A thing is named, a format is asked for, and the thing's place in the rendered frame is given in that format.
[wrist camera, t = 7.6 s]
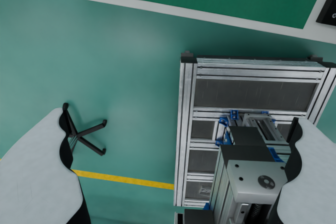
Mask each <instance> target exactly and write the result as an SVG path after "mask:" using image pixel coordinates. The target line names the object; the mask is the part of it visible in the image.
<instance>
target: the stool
mask: <svg viewBox="0 0 336 224"><path fill-rule="evenodd" d="M68 107H69V104H68V103H64V104H63V106H62V108H66V112H67V115H68V119H69V123H70V127H71V131H72V133H70V134H69V138H71V139H70V141H69V146H70V149H71V153H72V154H73V150H74V148H75V145H76V143H77V140H78V141H80V142H81V143H83V144H84V145H86V146H87V147H89V148H90V149H91V150H93V151H94V152H96V153H97V154H99V155H100V156H103V155H105V153H106V149H105V148H103V150H100V149H99V148H97V147H96V146H95V145H93V144H92V143H90V142H89V141H87V140H86V139H84V138H83V137H82V136H85V135H87V134H90V133H92V132H95V131H97V130H100V129H102V128H104V127H105V126H106V124H107V120H106V119H104V120H103V122H102V123H101V124H98V125H96V126H93V127H91V128H88V129H86V130H83V131H81V132H79V133H78V132H77V129H76V127H75V125H74V123H73V121H72V118H71V116H70V114H69V112H68V110H67V109H68Z"/></svg>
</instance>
